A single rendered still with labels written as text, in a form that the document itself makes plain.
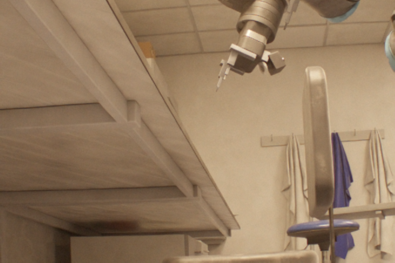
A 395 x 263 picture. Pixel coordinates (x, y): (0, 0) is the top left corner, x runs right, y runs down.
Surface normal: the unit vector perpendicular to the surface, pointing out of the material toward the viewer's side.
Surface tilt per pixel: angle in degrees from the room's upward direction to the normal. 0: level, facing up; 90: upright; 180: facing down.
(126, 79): 180
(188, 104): 90
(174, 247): 90
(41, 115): 90
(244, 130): 90
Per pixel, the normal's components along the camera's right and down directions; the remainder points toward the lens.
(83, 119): -0.10, -0.25
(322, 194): -0.05, 0.40
